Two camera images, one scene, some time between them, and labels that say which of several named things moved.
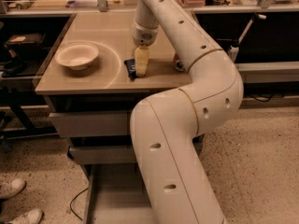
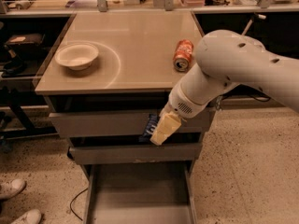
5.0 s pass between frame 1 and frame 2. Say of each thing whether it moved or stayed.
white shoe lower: stayed
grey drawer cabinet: stayed
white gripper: moved
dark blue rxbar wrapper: moved
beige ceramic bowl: stayed
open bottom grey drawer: stayed
